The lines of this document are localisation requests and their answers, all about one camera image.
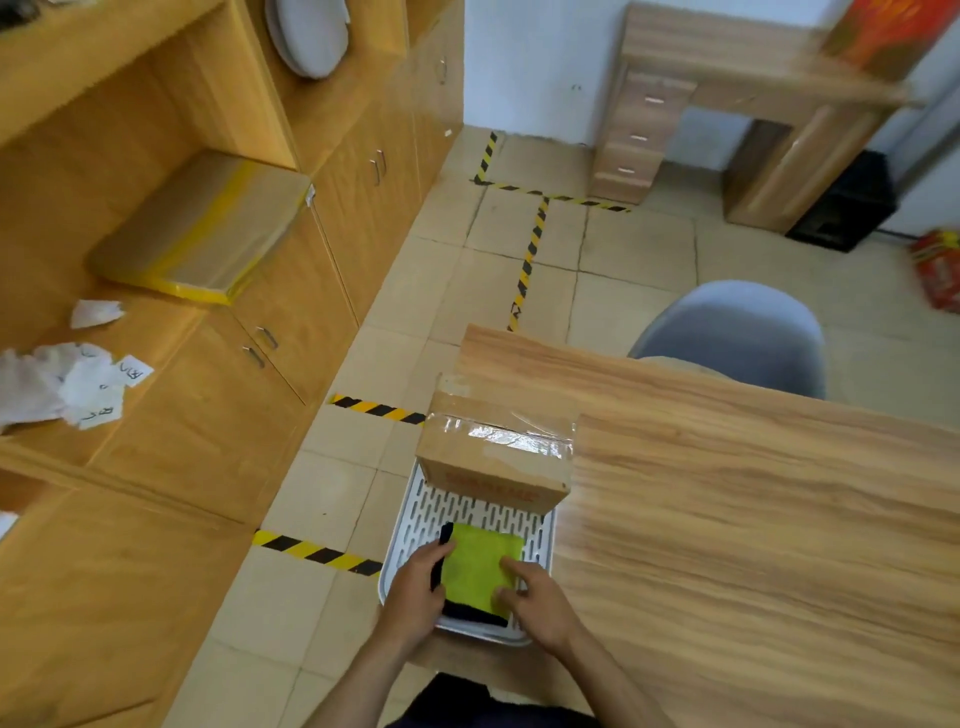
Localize taped cardboard box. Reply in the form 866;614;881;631
415;373;579;518

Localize pile of white paper scraps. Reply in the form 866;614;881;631
0;341;156;434

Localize red orange painting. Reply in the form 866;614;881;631
820;0;960;81

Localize grey plastic chair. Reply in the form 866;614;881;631
627;279;828;401

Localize crumpled white paper piece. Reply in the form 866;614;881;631
69;299;126;331

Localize wooden desk with drawers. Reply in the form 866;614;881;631
588;3;925;236

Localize wooden wall cabinet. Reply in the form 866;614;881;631
0;0;467;728

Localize brown parcel with yellow tape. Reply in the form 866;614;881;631
87;149;317;308

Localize person's right forearm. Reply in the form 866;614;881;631
553;636;676;728

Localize white round cushion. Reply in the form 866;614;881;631
263;0;353;81

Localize person's left hand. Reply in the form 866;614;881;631
374;540;458;656

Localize person's left forearm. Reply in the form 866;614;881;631
303;631;423;728

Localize person's dark trousers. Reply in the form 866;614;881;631
388;672;603;728

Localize black bin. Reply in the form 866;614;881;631
785;150;900;254

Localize yellow-green cloth with black edge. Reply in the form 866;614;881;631
429;521;527;630

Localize red packet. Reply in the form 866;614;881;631
909;228;960;315

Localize white slotted plastic tray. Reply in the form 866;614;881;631
378;457;561;647

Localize yellow black floor tape strip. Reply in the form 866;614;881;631
327;393;428;427
507;196;553;333
471;130;633;214
252;528;384;578

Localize person's right hand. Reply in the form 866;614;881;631
491;557;585;656

